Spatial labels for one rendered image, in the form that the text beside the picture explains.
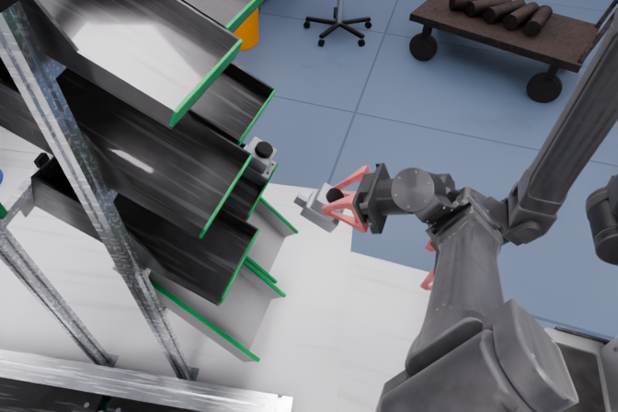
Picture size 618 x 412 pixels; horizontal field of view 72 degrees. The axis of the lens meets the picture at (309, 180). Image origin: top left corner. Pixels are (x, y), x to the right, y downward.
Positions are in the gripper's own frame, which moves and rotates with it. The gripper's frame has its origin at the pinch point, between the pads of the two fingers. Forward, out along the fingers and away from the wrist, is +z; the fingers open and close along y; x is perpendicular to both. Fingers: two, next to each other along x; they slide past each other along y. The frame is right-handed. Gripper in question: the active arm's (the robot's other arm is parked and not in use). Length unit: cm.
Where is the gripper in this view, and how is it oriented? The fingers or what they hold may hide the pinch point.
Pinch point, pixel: (331, 200)
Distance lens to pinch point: 71.0
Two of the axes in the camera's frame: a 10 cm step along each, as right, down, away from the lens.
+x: 4.0, 7.5, 5.2
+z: -8.4, 0.8, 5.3
